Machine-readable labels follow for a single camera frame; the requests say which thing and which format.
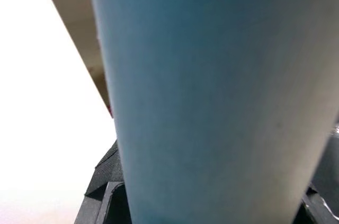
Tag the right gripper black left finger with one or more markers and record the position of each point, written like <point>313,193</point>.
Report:
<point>106,195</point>

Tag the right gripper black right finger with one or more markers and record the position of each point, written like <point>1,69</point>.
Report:
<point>320,212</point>

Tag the white plastic table leg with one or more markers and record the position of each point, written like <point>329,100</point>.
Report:
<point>212,89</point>

